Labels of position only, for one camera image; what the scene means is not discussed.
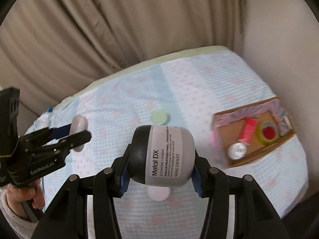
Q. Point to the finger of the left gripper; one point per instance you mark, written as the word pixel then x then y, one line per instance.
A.
pixel 45 135
pixel 56 146

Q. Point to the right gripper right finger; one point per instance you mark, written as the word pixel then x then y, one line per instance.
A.
pixel 255 216

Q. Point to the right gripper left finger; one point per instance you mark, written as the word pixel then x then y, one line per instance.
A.
pixel 66 216

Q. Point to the white bottle green label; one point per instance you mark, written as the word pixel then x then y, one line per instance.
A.
pixel 237 151

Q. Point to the light green lid jar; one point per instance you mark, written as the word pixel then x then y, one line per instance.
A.
pixel 159 117

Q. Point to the grey jar black lid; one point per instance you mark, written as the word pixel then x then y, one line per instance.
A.
pixel 162 156

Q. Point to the red round lid jar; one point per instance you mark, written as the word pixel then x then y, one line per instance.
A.
pixel 269 133

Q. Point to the white knit sleeve forearm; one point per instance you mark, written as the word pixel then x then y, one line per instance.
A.
pixel 22 227

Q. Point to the person's left hand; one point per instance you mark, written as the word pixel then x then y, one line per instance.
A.
pixel 15 197

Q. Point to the yellow tape roll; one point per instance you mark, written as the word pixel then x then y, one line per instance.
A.
pixel 259 132

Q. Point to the red rectangular box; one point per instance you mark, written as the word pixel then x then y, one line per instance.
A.
pixel 248 130

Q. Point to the cardboard box pink flaps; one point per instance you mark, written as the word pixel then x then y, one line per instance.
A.
pixel 227 125

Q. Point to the blue pink patterned bedspread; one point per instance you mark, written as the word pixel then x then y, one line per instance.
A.
pixel 189 91

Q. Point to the beige curtain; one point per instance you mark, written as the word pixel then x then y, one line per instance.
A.
pixel 51 49

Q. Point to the light green mattress sheet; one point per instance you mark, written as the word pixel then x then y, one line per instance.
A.
pixel 145 64

